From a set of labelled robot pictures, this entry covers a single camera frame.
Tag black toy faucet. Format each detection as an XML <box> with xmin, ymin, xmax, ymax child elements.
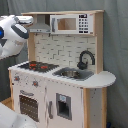
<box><xmin>77</xmin><ymin>50</ymin><xmax>95</xmax><ymax>70</ymax></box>

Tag right red oven knob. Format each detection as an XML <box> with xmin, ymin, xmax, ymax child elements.
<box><xmin>32</xmin><ymin>81</ymin><xmax>38</xmax><ymax>87</ymax></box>

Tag oven door with window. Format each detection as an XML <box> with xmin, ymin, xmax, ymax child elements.
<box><xmin>19</xmin><ymin>90</ymin><xmax>39</xmax><ymax>122</ymax></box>

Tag grey range hood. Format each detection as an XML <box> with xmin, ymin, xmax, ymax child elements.
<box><xmin>28</xmin><ymin>14</ymin><xmax>55</xmax><ymax>33</ymax></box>

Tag grey cupboard door handle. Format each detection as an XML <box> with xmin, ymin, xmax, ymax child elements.
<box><xmin>48</xmin><ymin>101</ymin><xmax>53</xmax><ymax>119</ymax></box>

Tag wooden toy kitchen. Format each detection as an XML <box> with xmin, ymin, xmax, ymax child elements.
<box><xmin>9</xmin><ymin>10</ymin><xmax>116</xmax><ymax>128</ymax></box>

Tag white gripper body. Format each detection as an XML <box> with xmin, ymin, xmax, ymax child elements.
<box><xmin>18</xmin><ymin>16</ymin><xmax>33</xmax><ymax>25</ymax></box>

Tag grey ice dispenser panel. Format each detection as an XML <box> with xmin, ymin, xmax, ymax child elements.
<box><xmin>56</xmin><ymin>93</ymin><xmax>72</xmax><ymax>120</ymax></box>

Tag white toy microwave door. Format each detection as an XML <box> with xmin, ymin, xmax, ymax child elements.
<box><xmin>50</xmin><ymin>14</ymin><xmax>94</xmax><ymax>34</ymax></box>

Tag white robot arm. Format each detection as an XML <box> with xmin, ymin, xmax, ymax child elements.
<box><xmin>0</xmin><ymin>15</ymin><xmax>37</xmax><ymax>128</ymax></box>

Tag grey metal sink basin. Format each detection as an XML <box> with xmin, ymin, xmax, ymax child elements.
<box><xmin>53</xmin><ymin>67</ymin><xmax>93</xmax><ymax>81</ymax></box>

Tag black stovetop red burners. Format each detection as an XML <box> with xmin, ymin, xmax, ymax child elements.
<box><xmin>21</xmin><ymin>61</ymin><xmax>57</xmax><ymax>73</ymax></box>

